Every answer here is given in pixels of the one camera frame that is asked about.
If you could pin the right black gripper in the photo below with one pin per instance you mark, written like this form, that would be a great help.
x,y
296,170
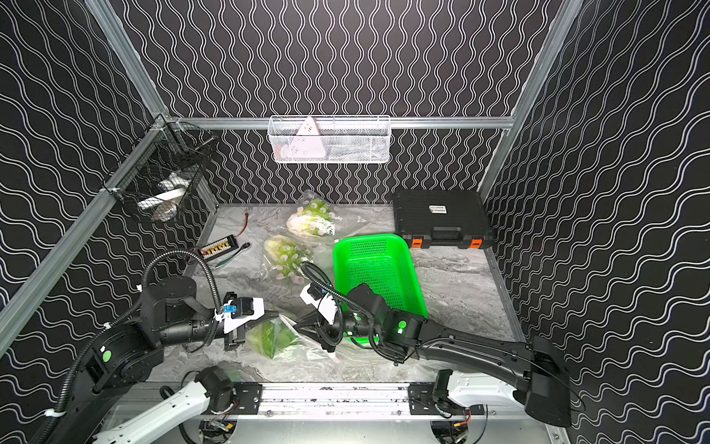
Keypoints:
x,y
325,337

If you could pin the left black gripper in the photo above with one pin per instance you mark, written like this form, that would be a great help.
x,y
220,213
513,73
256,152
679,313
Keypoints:
x,y
234,330

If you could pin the zip-top bag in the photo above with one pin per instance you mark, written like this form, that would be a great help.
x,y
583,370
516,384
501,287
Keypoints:
x,y
304,361

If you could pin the green plastic basket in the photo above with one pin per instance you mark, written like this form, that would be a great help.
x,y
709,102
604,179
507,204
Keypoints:
x,y
382,262

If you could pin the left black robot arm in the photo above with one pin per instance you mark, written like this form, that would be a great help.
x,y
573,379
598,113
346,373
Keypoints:
x,y
127,350

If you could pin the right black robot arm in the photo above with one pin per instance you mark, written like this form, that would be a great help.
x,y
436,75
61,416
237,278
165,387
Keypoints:
x,y
536,370

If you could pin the middle bagged chinese cabbage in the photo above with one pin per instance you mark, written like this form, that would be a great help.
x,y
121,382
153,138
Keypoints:
x,y
283,257

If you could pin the bagged chinese cabbage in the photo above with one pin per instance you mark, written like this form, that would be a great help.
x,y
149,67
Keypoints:
x,y
316,219
283,257

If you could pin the far bagged chinese cabbage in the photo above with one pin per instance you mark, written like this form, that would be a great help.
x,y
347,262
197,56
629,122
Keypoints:
x,y
316,219

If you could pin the white items in black basket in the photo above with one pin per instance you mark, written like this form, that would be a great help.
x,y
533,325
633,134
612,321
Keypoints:
x,y
163,204

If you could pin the pink triangle card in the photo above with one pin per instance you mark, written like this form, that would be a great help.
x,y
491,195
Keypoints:
x,y
307,144

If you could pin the black tool case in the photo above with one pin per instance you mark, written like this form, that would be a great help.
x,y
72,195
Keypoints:
x,y
442,218

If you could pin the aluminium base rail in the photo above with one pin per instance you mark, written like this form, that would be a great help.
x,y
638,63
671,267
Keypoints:
x,y
484,396

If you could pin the black wire wall basket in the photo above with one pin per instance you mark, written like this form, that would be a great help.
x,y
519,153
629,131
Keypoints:
x,y
183,148

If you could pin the white wire wall basket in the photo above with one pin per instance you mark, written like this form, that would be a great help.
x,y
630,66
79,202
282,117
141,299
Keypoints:
x,y
348,139

